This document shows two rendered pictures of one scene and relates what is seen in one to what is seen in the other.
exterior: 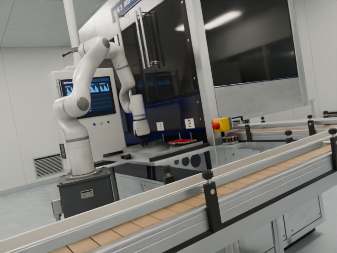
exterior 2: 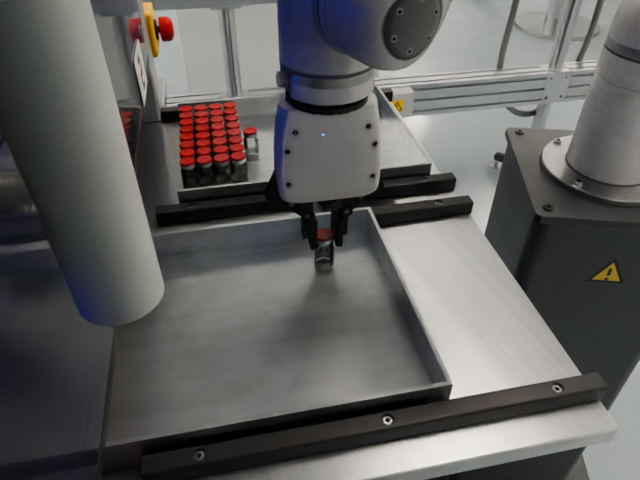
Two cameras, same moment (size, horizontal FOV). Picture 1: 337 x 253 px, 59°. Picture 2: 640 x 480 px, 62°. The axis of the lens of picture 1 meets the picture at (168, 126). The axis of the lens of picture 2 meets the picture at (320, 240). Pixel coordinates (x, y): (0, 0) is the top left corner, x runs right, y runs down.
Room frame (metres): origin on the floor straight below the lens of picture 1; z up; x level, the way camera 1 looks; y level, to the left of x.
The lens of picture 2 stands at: (2.36, 0.34, 1.30)
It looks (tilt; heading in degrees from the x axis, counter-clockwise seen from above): 40 degrees down; 202
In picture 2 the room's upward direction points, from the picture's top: straight up
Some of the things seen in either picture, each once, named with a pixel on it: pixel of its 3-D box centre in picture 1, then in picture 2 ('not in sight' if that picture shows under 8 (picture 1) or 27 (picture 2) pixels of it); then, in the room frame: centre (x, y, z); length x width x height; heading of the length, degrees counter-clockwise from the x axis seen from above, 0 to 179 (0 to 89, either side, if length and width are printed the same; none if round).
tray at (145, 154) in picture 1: (166, 149); (293, 140); (1.71, 0.03, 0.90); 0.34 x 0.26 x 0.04; 124
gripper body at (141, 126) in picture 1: (141, 126); (326, 137); (1.93, 0.18, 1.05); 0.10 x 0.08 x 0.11; 124
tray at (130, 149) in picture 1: (152, 145); (240, 315); (2.05, 0.13, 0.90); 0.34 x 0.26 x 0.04; 124
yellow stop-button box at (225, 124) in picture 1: (222, 124); (134, 30); (1.63, -0.29, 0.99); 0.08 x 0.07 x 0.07; 124
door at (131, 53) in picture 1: (137, 64); not in sight; (2.27, 0.16, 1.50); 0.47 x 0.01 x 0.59; 34
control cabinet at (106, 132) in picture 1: (88, 115); not in sight; (2.41, 0.63, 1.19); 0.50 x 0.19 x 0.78; 124
